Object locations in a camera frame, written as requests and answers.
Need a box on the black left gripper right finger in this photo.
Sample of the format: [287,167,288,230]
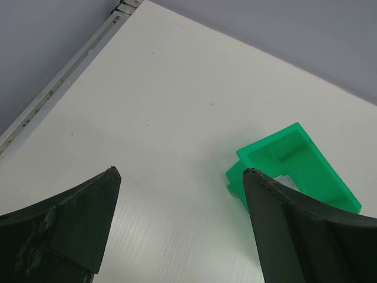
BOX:
[243,168,376,282]

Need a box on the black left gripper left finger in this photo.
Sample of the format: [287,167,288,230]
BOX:
[1,166,121,282]

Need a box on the silver card in bin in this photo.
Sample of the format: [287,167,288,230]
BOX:
[275,175,298,191]

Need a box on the green plastic bin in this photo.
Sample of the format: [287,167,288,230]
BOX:
[226,123,362,213]

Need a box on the aluminium table edge rail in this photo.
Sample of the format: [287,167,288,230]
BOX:
[1,1,143,157]

